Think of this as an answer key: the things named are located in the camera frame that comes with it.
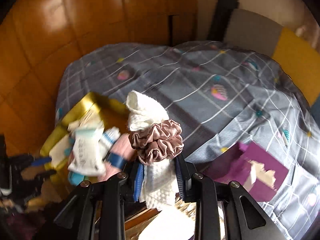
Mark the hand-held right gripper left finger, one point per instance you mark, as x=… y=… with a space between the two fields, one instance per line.
x=138 y=182

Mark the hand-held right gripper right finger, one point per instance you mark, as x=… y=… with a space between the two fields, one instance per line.
x=180 y=180

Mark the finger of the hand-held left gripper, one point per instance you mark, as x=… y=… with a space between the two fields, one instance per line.
x=45 y=173
x=42 y=161

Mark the white waffle towel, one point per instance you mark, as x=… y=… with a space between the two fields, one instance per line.
x=160 y=187

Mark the white wipes packet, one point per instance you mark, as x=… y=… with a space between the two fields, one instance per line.
x=86 y=155

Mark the brown satin scrunchie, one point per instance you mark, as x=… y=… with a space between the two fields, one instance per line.
x=157 y=140

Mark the grey sock with blue stripes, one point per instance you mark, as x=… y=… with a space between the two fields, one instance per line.
x=110 y=137

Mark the shiny gold box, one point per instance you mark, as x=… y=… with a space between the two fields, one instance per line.
x=82 y=105

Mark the pink cloth with blue band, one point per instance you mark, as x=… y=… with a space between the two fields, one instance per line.
x=122 y=145

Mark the pink patterned cloth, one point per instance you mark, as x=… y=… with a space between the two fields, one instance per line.
x=15 y=222

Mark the grey checked printed blanket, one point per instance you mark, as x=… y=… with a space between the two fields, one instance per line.
x=212 y=110

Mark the purple cardboard box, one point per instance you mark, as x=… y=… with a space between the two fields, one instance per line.
x=262 y=162

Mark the wooden wardrobe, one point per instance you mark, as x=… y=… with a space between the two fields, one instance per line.
x=75 y=30

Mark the blue headboard panel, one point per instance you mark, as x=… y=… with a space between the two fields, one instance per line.
x=316 y=116

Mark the grey headboard panel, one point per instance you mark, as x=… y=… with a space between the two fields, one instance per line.
x=252 y=30

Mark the black board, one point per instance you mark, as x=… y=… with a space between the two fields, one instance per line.
x=222 y=15

